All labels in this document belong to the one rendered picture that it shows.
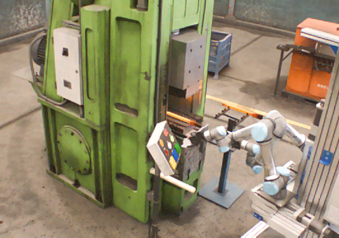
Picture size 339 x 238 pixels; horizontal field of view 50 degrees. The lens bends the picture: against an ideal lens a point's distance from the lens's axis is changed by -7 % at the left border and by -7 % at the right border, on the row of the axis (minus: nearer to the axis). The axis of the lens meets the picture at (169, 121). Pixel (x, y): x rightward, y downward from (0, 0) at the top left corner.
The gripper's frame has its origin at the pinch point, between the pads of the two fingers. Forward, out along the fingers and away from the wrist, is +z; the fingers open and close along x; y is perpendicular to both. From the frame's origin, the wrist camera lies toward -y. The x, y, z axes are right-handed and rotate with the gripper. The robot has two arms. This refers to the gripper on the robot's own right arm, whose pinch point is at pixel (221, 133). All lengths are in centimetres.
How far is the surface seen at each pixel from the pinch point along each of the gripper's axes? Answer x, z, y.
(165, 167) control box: -70, 7, -1
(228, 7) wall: 726, 374, 52
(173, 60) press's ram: -18, 42, -60
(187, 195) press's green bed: 3, 29, 84
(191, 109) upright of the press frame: 22, 46, 1
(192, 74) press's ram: -5, 31, -47
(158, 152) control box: -73, 12, -13
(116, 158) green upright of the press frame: -41, 82, 40
